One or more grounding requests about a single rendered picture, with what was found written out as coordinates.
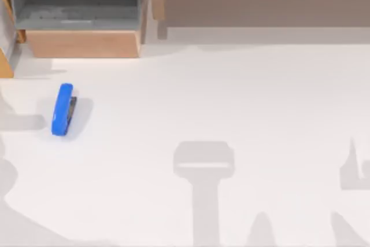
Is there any pale wooden drawer front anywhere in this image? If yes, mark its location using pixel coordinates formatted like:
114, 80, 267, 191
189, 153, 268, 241
25, 30, 140, 58

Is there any blue stapler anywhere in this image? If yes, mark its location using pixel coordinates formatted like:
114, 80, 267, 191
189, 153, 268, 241
51, 83, 78, 137

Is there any pulled-out wooden drawer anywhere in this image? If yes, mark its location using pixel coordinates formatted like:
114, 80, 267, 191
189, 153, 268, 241
8, 0, 149, 58

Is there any wooden cupboard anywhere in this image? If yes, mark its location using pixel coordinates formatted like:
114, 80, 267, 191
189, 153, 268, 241
0, 0, 27, 79

